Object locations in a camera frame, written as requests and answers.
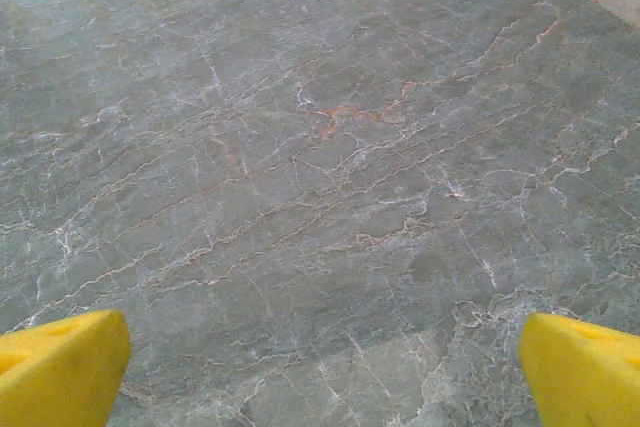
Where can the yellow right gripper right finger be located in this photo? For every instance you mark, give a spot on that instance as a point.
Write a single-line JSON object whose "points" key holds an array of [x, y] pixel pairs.
{"points": [[585, 382]]}

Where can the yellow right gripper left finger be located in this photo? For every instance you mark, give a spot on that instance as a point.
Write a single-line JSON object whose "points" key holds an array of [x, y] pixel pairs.
{"points": [[55, 377]]}

